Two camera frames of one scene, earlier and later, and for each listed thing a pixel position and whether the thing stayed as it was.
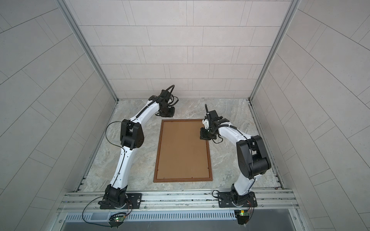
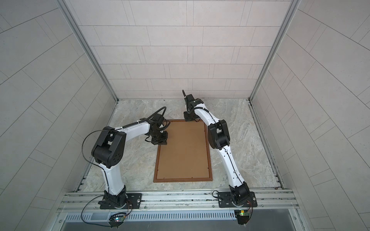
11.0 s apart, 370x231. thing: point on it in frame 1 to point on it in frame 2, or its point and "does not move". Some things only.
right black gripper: (203, 135) to (188, 118)
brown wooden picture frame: (182, 155) does not move
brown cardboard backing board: (182, 154) does not move
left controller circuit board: (117, 219) does not move
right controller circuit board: (243, 216) does not move
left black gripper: (171, 114) to (164, 141)
